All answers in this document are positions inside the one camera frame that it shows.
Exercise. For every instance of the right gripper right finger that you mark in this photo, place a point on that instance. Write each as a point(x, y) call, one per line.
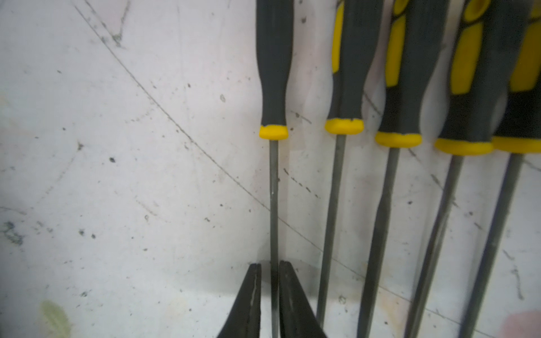
point(296, 316)

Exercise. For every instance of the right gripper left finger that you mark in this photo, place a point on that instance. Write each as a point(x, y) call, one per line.
point(244, 319)

